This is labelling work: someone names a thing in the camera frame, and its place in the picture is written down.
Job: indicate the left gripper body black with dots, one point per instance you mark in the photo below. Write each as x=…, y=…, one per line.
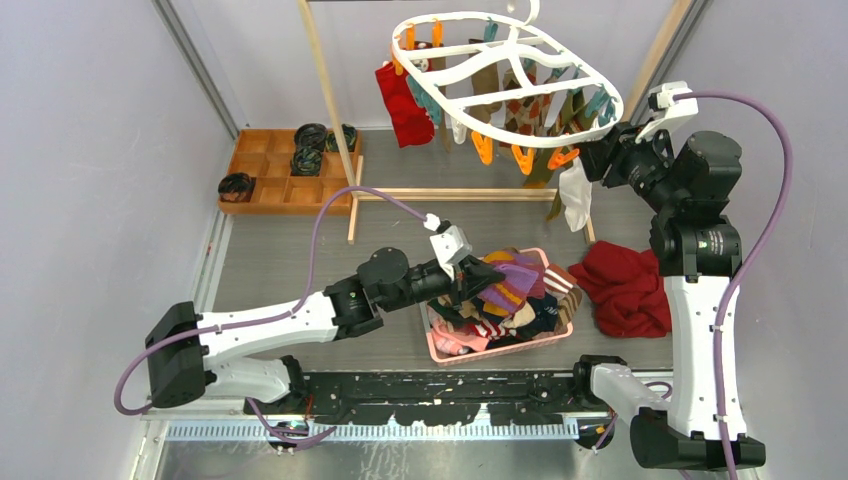
x=438, y=284

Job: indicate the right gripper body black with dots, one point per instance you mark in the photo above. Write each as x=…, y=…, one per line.
x=640, y=162

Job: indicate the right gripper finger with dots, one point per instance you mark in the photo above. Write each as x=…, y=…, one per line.
x=613, y=136
x=596, y=162

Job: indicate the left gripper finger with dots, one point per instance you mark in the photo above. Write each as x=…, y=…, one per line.
x=479, y=275
x=468, y=305

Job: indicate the maroon purple orange striped sock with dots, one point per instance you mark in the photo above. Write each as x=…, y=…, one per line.
x=523, y=280

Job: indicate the white plastic clip hanger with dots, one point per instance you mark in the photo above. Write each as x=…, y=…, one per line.
x=441, y=51

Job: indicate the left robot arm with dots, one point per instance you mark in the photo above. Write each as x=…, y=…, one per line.
x=214, y=354

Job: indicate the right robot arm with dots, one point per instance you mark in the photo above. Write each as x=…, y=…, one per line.
x=700, y=426

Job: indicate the white hanging sock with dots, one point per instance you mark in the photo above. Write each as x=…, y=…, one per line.
x=575, y=193

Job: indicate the pink plastic basket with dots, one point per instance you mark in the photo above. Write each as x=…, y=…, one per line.
x=454, y=337

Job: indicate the green striped hanging sock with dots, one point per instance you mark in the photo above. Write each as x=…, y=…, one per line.
x=573, y=117

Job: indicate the argyle hanging sock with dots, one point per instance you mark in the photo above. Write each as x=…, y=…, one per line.
x=527, y=115

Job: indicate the brown striped sock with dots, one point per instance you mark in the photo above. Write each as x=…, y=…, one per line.
x=569, y=305

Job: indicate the red cloth on table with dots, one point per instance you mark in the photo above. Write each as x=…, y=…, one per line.
x=626, y=291

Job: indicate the wooden clothes rack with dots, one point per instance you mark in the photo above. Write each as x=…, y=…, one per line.
x=669, y=41

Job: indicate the red hanging sock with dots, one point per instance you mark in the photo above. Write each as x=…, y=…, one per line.
x=410, y=123

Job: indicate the rolled dark sock centre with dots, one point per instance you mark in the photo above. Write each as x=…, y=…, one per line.
x=306, y=161

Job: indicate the orange wooden compartment tray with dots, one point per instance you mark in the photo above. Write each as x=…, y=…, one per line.
x=265, y=155

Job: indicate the rolled dark sock left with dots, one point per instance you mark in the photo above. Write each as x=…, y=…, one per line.
x=236, y=188

